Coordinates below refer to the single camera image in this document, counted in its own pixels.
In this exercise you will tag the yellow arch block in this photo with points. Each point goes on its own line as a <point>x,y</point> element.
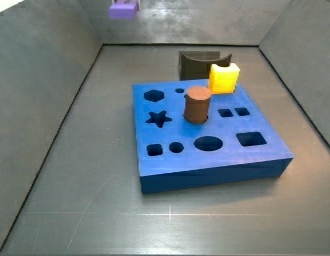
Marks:
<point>223,78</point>

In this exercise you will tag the blue shape-sorting board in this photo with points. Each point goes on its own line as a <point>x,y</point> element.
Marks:
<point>233,147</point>

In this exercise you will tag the purple double-square block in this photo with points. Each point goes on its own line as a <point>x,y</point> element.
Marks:
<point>123,9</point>

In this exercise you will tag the brown cylinder peg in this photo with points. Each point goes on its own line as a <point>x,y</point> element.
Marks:
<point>197,99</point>

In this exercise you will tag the black curved holder stand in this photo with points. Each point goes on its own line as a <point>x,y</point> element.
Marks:
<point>195,63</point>

